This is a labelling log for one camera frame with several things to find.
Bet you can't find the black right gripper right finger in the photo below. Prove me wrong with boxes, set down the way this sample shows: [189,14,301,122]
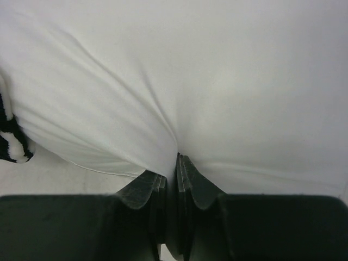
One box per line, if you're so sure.
[165,152,347,260]

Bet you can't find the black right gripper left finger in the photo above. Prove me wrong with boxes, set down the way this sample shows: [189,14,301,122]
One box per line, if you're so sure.
[1,171,166,260]

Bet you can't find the white pillow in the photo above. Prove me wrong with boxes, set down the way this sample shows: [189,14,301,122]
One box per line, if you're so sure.
[1,1,347,198]

